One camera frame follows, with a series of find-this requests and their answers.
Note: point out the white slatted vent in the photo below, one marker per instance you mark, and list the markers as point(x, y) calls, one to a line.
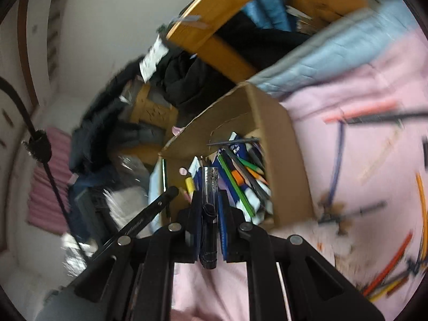
point(53, 50)

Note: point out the black clothes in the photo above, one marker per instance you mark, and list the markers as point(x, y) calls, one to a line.
point(200, 73)

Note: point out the black pen with clear barrel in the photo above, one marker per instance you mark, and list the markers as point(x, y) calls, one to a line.
point(210, 240)

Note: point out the dark grey pen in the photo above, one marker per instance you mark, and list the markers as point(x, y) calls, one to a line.
point(364, 210)

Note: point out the clear plastic bag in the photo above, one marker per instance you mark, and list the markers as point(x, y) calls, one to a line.
point(127, 200)

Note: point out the orange pencil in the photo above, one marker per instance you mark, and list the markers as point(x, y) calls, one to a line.
point(422, 207)

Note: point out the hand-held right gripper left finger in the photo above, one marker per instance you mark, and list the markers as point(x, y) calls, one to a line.
point(197, 237)

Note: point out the beige pencil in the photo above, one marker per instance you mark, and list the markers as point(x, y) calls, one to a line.
point(379, 155)

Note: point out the pink striped cloth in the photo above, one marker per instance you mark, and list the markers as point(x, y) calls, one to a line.
point(43, 190)

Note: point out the white patterned cloth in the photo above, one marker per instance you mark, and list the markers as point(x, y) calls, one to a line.
point(153, 57)

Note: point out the purple pencil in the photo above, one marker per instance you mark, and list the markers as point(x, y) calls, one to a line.
point(336, 164)

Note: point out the heap of assorted stationery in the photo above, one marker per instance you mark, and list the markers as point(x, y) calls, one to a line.
point(234, 174)

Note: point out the blue cloth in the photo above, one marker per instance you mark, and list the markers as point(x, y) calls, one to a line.
point(267, 6)

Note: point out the metal hook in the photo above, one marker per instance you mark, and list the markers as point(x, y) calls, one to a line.
point(190, 20)

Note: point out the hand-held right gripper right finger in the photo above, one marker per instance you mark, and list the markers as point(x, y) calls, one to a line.
point(223, 234)

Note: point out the light blue quilt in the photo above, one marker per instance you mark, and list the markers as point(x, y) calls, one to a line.
point(334, 50)

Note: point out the red marker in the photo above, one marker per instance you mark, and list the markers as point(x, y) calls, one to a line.
point(388, 263)

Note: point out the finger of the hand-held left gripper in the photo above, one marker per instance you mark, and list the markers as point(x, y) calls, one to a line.
point(147, 212)

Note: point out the cardboard box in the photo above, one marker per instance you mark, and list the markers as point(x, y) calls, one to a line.
point(277, 140)

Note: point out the pink floral blanket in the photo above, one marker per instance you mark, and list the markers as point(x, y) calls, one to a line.
point(367, 80)

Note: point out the long dark pencil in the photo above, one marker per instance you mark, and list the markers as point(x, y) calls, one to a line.
point(394, 117)

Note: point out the yellow pencil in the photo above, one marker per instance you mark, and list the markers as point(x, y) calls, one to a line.
point(384, 293)

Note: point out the pink pencil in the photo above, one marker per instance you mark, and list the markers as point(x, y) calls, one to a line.
point(361, 112)

